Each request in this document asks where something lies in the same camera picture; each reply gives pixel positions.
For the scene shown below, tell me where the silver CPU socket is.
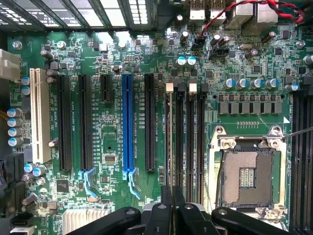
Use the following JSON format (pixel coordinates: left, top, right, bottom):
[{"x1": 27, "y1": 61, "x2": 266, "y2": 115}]
[{"x1": 207, "y1": 124, "x2": 289, "y2": 222}]

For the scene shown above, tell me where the silver rear port block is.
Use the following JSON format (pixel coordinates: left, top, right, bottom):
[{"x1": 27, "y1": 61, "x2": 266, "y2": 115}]
[
  {"x1": 225, "y1": 0, "x2": 255, "y2": 29},
  {"x1": 209, "y1": 0, "x2": 227, "y2": 21},
  {"x1": 189, "y1": 0, "x2": 205, "y2": 21},
  {"x1": 254, "y1": 0, "x2": 279, "y2": 25}
]

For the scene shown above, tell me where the thin metal locking lever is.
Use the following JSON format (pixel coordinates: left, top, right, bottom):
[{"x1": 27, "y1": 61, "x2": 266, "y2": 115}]
[{"x1": 281, "y1": 129, "x2": 313, "y2": 142}]

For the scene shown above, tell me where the silver finned heatsink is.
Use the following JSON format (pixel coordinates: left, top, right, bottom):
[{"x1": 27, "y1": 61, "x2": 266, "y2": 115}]
[{"x1": 62, "y1": 209, "x2": 111, "y2": 235}]

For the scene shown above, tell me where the black RAM slot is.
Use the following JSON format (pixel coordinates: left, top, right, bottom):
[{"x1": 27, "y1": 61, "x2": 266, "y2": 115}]
[
  {"x1": 164, "y1": 82, "x2": 175, "y2": 187},
  {"x1": 197, "y1": 84, "x2": 209, "y2": 206},
  {"x1": 175, "y1": 84, "x2": 187, "y2": 196},
  {"x1": 292, "y1": 82, "x2": 304, "y2": 232},
  {"x1": 303, "y1": 76, "x2": 313, "y2": 232},
  {"x1": 186, "y1": 82, "x2": 198, "y2": 206}
]

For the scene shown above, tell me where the long black expansion slot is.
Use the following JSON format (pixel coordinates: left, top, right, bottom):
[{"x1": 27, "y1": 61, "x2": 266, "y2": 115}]
[
  {"x1": 144, "y1": 73, "x2": 156, "y2": 171},
  {"x1": 57, "y1": 74, "x2": 73, "y2": 171},
  {"x1": 78, "y1": 74, "x2": 97, "y2": 199}
]

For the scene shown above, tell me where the blue expansion slot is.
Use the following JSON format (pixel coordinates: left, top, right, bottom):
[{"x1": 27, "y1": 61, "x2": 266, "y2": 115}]
[{"x1": 121, "y1": 74, "x2": 141, "y2": 200}]

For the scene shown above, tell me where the short black expansion slot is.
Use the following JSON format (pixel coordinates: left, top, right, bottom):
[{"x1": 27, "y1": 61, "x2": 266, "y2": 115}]
[{"x1": 99, "y1": 74, "x2": 113, "y2": 103}]

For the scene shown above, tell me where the white expansion slot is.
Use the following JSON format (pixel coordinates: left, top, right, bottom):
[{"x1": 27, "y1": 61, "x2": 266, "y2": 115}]
[{"x1": 29, "y1": 68, "x2": 51, "y2": 164}]

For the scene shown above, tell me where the green motherboard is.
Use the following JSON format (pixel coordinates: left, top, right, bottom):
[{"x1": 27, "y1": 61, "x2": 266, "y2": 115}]
[{"x1": 6, "y1": 0, "x2": 313, "y2": 235}]

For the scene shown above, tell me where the red black twisted wire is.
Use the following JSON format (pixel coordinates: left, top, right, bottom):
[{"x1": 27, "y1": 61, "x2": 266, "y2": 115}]
[{"x1": 197, "y1": 0, "x2": 305, "y2": 41}]

